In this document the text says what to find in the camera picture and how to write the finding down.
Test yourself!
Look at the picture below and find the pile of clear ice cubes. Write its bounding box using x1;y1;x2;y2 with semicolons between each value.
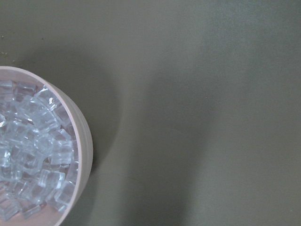
0;80;79;221

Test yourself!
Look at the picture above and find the pink bowl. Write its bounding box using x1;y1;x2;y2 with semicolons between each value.
0;66;93;226

